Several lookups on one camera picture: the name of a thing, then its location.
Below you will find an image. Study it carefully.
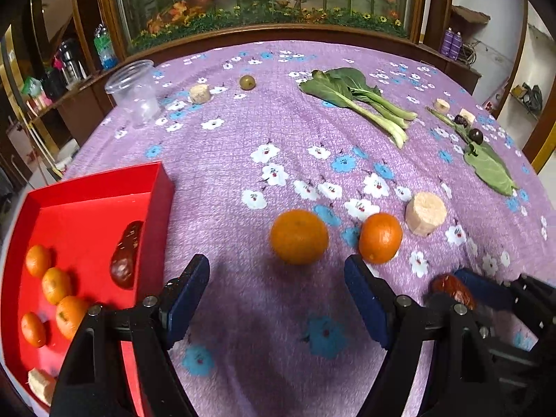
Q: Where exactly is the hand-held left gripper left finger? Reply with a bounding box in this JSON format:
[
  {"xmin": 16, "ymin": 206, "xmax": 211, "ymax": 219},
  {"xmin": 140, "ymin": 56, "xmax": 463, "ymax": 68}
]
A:
[{"xmin": 52, "ymin": 254, "xmax": 211, "ymax": 417}]

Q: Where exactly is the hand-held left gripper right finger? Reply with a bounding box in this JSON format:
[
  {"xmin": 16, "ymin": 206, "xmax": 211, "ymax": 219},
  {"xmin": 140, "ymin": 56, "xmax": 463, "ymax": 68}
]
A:
[{"xmin": 344, "ymin": 255, "xmax": 510, "ymax": 417}]

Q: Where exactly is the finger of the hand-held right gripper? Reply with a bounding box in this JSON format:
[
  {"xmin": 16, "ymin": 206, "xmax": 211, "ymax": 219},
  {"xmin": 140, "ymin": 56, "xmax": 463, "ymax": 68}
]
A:
[
  {"xmin": 428, "ymin": 293, "xmax": 479, "ymax": 326},
  {"xmin": 453, "ymin": 268, "xmax": 556, "ymax": 333}
]

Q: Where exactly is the dark brown avocado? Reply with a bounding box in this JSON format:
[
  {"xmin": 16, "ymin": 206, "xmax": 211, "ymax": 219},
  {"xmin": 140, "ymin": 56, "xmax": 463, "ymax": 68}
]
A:
[
  {"xmin": 109, "ymin": 221, "xmax": 144, "ymax": 290},
  {"xmin": 431, "ymin": 273, "xmax": 477, "ymax": 312}
]

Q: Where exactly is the large orange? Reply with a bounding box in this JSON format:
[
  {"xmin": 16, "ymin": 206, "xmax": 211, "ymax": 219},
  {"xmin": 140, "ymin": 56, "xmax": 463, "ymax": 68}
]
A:
[{"xmin": 270, "ymin": 209, "xmax": 329, "ymax": 265}]

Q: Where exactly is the yellowish orange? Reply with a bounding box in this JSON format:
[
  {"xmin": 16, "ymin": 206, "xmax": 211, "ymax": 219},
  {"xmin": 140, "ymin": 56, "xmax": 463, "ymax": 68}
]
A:
[{"xmin": 55, "ymin": 296, "xmax": 91, "ymax": 342}]

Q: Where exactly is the red cardboard box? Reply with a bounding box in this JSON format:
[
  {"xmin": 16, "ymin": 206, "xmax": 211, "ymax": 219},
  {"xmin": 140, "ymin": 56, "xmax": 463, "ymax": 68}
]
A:
[{"xmin": 0, "ymin": 161, "xmax": 176, "ymax": 417}]

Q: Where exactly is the orange with green stem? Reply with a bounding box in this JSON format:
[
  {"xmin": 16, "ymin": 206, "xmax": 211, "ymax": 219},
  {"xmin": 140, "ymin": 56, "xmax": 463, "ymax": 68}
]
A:
[{"xmin": 42, "ymin": 267, "xmax": 72, "ymax": 305}]

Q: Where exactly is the small orange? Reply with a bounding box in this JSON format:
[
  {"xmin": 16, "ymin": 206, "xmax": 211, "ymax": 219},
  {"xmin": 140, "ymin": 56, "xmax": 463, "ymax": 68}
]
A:
[{"xmin": 25, "ymin": 244, "xmax": 52, "ymax": 279}]

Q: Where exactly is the green leafy vegetable stalk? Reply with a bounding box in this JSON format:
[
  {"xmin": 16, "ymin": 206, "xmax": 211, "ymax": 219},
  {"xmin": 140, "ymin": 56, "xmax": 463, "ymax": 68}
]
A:
[{"xmin": 427, "ymin": 106, "xmax": 519, "ymax": 196}]

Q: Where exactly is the purple floral tablecloth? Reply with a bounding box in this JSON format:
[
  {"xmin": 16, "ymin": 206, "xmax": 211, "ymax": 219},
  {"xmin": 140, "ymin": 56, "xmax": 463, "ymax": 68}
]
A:
[{"xmin": 61, "ymin": 40, "xmax": 549, "ymax": 417}]

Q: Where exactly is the dark tool on shelf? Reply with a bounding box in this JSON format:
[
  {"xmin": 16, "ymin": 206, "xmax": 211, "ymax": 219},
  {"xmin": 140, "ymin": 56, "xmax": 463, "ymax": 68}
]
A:
[{"xmin": 512, "ymin": 82, "xmax": 545, "ymax": 111}]

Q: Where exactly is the clear plastic cup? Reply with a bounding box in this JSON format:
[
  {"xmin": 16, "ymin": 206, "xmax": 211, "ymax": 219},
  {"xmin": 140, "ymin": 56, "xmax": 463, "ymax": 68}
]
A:
[{"xmin": 105, "ymin": 59, "xmax": 161, "ymax": 129}]

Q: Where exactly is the green bok choy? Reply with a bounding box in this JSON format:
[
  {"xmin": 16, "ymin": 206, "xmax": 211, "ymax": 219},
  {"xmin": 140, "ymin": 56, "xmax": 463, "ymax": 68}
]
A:
[{"xmin": 299, "ymin": 67, "xmax": 418, "ymax": 149}]

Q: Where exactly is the green packet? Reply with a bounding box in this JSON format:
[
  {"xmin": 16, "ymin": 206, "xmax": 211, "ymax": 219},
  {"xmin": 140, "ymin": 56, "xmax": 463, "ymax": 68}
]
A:
[{"xmin": 21, "ymin": 76, "xmax": 54, "ymax": 111}]

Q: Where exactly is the dark thermos bottle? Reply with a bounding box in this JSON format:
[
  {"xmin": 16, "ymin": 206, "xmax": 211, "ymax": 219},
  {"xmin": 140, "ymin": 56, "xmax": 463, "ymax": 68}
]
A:
[{"xmin": 58, "ymin": 39, "xmax": 88, "ymax": 90}]

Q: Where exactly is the plastic bottle green label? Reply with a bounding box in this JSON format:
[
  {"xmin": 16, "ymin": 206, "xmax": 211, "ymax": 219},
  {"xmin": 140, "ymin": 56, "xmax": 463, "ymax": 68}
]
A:
[{"xmin": 94, "ymin": 23, "xmax": 119, "ymax": 71}]

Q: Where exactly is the glass case with artificial plants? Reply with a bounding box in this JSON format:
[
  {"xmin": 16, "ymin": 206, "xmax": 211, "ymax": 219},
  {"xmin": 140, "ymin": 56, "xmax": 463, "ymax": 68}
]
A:
[{"xmin": 96, "ymin": 0, "xmax": 428, "ymax": 53}]

